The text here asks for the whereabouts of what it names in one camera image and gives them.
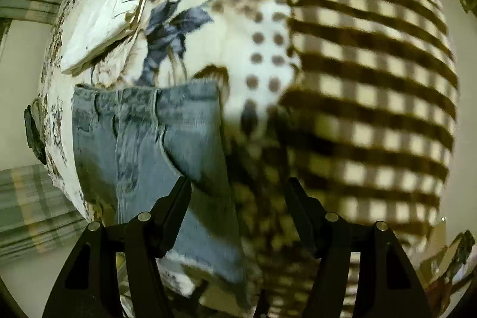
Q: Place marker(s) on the brown checked blanket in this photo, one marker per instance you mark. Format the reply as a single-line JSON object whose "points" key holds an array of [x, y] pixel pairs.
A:
{"points": [[357, 100]]}

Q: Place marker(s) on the dark folded cloth bed edge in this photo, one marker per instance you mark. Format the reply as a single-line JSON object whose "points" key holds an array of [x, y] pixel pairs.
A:
{"points": [[34, 129]]}

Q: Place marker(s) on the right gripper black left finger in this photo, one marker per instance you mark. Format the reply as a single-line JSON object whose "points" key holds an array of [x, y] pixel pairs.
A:
{"points": [[87, 285]]}

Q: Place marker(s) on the white folded garment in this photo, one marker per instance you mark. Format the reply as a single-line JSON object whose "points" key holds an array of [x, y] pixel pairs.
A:
{"points": [[99, 25]]}

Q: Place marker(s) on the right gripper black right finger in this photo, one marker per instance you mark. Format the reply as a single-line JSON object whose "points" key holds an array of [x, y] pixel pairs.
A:
{"points": [[387, 283]]}

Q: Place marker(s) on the floral white bed blanket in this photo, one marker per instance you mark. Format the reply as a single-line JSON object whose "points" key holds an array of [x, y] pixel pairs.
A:
{"points": [[174, 43]]}

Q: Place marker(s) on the blue denim jeans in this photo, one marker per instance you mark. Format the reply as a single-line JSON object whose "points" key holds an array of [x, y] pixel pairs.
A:
{"points": [[131, 146]]}

